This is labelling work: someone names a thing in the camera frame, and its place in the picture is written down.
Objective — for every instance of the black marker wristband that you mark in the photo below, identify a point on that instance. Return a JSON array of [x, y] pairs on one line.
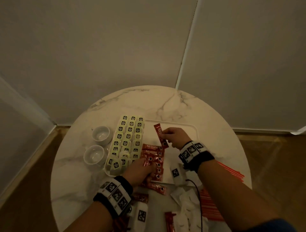
[[194, 154], [114, 193]]

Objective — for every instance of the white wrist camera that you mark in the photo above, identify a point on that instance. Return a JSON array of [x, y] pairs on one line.
[[141, 214], [177, 173]]

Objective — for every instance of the person's right forearm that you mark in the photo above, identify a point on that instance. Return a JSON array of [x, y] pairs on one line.
[[229, 193]]

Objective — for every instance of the blue sleeve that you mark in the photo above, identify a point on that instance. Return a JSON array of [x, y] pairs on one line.
[[270, 227]]

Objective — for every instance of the person's right hand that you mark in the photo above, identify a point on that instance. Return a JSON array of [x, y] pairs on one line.
[[178, 138]]

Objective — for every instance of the white ceramic cup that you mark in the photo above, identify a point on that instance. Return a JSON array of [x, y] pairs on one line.
[[93, 155], [101, 135]]

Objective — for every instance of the person's left hand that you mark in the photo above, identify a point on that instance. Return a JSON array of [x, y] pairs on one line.
[[137, 173]]

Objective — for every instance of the person's left forearm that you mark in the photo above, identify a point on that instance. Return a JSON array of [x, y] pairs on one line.
[[93, 218]]

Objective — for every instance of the white rectangular tray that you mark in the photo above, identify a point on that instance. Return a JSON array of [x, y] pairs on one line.
[[186, 129]]

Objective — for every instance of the pile of white sugar packets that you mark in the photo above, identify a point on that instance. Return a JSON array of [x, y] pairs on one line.
[[188, 215]]

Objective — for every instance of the person's right fingers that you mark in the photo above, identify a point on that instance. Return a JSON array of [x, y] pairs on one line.
[[165, 135]]

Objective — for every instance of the row of red coffee sticks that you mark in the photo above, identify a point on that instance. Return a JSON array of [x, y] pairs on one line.
[[155, 157]]

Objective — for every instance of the person's left fingers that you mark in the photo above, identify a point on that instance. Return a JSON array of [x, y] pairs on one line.
[[149, 171]]

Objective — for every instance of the red coffee stick sachet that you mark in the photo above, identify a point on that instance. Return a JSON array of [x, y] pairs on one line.
[[141, 197], [159, 131], [157, 188], [169, 222]]

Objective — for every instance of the pile of red striped sticks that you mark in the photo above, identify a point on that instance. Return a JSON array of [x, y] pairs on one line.
[[210, 203]]

